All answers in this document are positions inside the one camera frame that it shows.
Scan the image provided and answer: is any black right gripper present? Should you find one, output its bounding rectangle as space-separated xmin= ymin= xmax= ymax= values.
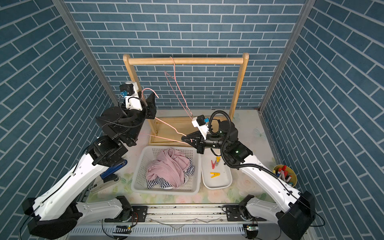
xmin=184 ymin=131 xmax=230 ymax=155

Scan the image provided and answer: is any pink hanger with pink top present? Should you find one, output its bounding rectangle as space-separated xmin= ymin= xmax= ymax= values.
xmin=139 ymin=87 xmax=194 ymax=145

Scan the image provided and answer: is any pink tank top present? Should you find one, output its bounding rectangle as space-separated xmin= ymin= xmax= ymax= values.
xmin=145 ymin=147 xmax=191 ymax=190

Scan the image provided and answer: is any pink wire hanger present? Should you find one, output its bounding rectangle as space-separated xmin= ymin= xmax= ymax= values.
xmin=164 ymin=57 xmax=194 ymax=120

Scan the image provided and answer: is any blue white striped tank top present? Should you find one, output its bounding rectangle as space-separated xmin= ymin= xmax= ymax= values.
xmin=146 ymin=157 xmax=196 ymax=190

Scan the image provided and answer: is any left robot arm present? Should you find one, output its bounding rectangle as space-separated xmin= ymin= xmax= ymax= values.
xmin=22 ymin=93 xmax=157 ymax=240

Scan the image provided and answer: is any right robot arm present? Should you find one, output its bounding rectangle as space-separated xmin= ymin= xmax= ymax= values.
xmin=182 ymin=110 xmax=316 ymax=240

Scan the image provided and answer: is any wooden clothes rack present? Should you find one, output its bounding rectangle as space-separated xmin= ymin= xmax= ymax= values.
xmin=123 ymin=53 xmax=250 ymax=147

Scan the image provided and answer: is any white plastic tray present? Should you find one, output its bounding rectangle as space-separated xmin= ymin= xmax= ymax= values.
xmin=201 ymin=150 xmax=233 ymax=190

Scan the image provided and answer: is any white plastic basket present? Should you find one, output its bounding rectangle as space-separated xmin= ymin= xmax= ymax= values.
xmin=132 ymin=146 xmax=202 ymax=195

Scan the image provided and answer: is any blue stapler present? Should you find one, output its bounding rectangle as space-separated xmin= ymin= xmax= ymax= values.
xmin=100 ymin=159 xmax=127 ymax=181

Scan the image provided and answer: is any white stapler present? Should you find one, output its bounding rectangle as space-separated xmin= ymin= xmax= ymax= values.
xmin=90 ymin=174 xmax=121 ymax=194

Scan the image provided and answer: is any yellow cup with pens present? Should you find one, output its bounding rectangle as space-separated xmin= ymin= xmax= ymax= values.
xmin=273 ymin=165 xmax=298 ymax=187

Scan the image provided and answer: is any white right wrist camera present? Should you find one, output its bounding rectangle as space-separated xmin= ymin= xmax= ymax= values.
xmin=192 ymin=115 xmax=209 ymax=140

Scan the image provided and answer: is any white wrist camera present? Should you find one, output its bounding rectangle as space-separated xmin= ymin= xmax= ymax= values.
xmin=120 ymin=82 xmax=143 ymax=111
xmin=192 ymin=115 xmax=209 ymax=140

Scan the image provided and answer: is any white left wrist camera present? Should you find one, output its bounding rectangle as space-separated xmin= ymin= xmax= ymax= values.
xmin=120 ymin=82 xmax=143 ymax=111

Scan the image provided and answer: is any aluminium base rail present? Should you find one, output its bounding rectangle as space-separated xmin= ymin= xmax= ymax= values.
xmin=64 ymin=204 xmax=290 ymax=240

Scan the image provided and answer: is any aluminium corner post left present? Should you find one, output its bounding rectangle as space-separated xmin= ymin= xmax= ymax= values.
xmin=52 ymin=0 xmax=118 ymax=106

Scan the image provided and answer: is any aluminium corner post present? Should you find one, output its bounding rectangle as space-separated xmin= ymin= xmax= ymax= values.
xmin=52 ymin=0 xmax=118 ymax=106
xmin=259 ymin=0 xmax=316 ymax=114

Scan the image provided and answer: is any aluminium corner post right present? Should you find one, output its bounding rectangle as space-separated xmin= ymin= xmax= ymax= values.
xmin=259 ymin=0 xmax=316 ymax=114

